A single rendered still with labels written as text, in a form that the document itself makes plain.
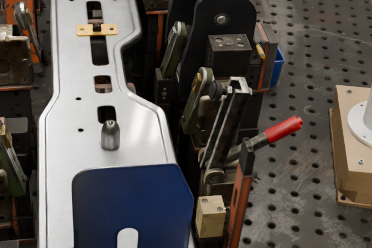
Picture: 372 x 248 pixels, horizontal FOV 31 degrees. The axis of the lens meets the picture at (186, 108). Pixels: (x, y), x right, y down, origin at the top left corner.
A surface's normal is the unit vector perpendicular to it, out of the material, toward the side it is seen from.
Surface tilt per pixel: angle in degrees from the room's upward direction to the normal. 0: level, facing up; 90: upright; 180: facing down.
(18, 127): 0
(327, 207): 0
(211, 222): 90
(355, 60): 0
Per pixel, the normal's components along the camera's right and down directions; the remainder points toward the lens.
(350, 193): -0.77, 0.36
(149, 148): 0.08, -0.76
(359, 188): -0.11, 0.63
